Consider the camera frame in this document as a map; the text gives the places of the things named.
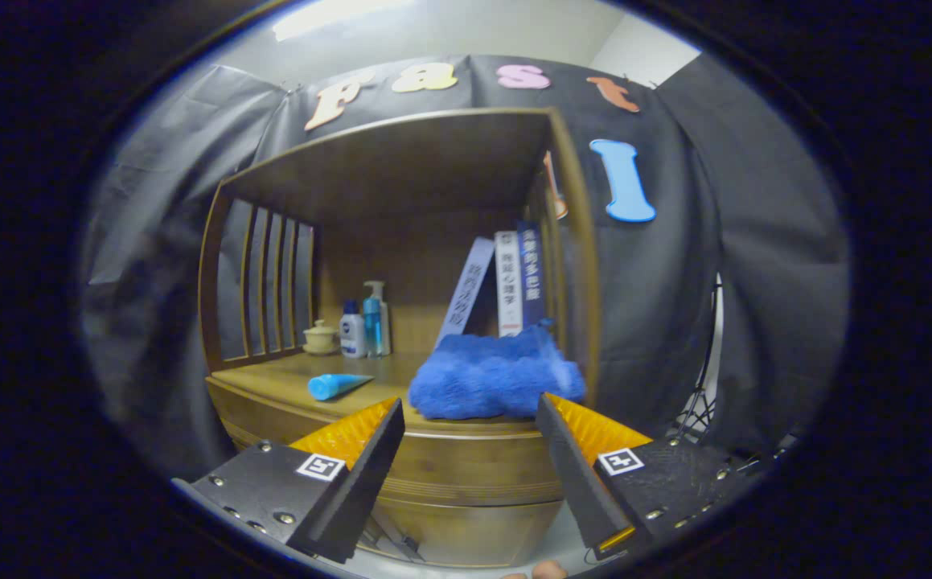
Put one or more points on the black light stand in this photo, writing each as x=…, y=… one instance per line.
x=699, y=410

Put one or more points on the lavender book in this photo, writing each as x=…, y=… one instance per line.
x=470, y=285

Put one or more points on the white bottle with blue cap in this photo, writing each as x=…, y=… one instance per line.
x=352, y=334

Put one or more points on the wooden cabinet door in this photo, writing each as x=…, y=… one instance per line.
x=490, y=531

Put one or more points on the wooden countertop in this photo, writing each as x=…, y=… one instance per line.
x=289, y=378

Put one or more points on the blue pump bottle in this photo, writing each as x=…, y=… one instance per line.
x=375, y=322

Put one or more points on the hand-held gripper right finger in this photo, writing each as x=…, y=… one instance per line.
x=574, y=474

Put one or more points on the small beige lidded pot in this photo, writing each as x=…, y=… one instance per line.
x=321, y=339

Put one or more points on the black backdrop cloth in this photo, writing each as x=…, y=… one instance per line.
x=755, y=241

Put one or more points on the wooden drawer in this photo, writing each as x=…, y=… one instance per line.
x=466, y=466

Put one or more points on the dark blue book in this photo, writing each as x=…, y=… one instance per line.
x=531, y=273

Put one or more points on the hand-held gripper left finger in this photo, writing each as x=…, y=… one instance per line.
x=369, y=478

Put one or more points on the wooden cabinet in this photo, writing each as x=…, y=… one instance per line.
x=401, y=169

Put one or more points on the blue towel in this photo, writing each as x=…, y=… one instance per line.
x=482, y=378

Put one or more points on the light blue tube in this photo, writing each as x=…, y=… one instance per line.
x=333, y=386

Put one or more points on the white spine book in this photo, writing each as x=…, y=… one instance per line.
x=507, y=281

